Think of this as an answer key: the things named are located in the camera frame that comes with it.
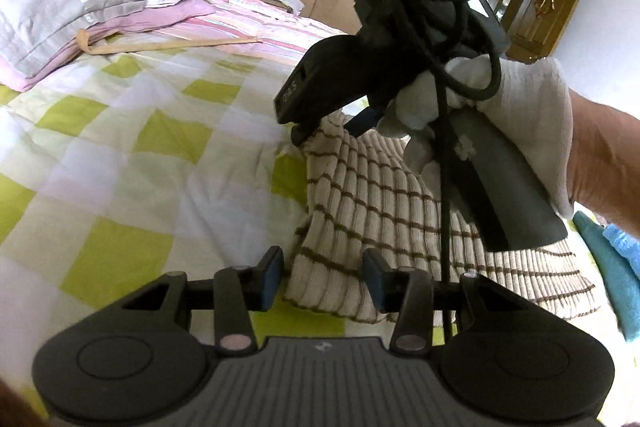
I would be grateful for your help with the beige brown-striped knit sweater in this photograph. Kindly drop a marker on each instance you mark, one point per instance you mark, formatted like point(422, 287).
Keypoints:
point(370, 207)

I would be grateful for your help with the dark brown wooden door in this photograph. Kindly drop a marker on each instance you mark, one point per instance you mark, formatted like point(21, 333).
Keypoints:
point(542, 27)

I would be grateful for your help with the long wooden stick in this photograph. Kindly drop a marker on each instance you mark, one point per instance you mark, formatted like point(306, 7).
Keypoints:
point(165, 46)

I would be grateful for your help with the light blue cloth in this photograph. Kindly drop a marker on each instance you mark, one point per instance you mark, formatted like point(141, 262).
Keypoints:
point(625, 239)

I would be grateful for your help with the teal towel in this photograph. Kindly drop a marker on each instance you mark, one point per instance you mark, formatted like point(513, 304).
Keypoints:
point(607, 267)

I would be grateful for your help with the person's right hand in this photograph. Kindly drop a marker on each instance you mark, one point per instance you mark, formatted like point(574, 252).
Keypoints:
point(535, 107)

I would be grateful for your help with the person's right forearm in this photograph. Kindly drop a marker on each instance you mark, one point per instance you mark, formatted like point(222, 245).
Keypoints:
point(605, 157)

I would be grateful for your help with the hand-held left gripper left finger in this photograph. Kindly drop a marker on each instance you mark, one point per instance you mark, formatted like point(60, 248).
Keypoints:
point(272, 278)

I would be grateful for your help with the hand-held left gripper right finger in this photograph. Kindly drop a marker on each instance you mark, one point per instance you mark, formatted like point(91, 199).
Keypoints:
point(373, 281)

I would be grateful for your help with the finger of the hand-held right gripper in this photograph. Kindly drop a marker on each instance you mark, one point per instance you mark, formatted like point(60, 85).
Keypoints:
point(367, 121)
point(305, 133)

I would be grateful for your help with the yellow-green checkered bed sheet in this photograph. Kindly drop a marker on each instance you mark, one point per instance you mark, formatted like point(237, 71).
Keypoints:
point(150, 157)

